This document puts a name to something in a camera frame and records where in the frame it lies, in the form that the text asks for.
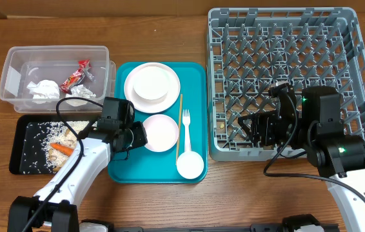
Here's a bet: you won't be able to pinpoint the white bowl with food scraps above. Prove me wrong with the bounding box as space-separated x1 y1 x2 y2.
143 114 179 153

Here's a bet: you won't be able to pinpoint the teal plastic tray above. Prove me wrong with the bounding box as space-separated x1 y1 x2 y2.
108 62 208 184

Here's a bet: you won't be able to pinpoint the small white round cup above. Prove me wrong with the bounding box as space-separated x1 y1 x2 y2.
176 151 204 179

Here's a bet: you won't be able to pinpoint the spilled rice and peanuts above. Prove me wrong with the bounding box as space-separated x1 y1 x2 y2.
19 122 77 175

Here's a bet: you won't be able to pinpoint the small white bowl on plate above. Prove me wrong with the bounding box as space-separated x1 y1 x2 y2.
133 66 169 101

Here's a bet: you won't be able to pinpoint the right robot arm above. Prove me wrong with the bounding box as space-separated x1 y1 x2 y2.
238 81 365 231

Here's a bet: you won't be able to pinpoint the clear plastic bin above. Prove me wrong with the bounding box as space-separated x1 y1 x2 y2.
0 45 115 113

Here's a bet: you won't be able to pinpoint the grey dish rack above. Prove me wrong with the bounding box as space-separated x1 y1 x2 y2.
207 7 365 161

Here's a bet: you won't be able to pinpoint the wooden chopstick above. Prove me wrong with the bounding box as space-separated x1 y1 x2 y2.
175 94 183 165

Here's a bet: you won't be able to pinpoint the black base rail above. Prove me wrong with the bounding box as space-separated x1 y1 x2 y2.
79 214 341 232

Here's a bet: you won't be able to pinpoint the orange carrot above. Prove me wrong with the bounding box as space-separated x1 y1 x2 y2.
50 143 74 157

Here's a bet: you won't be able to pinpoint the red snack wrapper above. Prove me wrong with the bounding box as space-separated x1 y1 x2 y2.
59 59 95 93

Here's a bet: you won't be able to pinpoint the white plastic fork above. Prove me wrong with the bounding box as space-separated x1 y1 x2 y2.
182 110 192 152

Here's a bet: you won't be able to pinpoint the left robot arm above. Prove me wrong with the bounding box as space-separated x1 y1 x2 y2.
7 97 148 232

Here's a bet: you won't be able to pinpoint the large white plate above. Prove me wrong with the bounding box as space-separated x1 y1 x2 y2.
124 63 181 113

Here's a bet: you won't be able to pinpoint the black plastic tray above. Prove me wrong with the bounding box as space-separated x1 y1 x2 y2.
8 113 106 175

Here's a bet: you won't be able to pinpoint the white napkin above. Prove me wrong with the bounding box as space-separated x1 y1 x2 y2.
27 80 60 104
66 84 96 107

